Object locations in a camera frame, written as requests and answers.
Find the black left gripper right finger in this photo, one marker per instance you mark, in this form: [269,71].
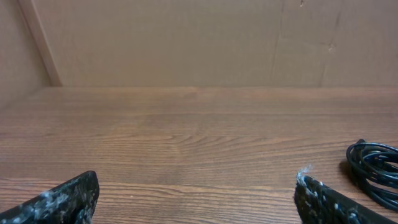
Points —
[318,204]

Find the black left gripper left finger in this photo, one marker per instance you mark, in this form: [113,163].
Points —
[72,202]

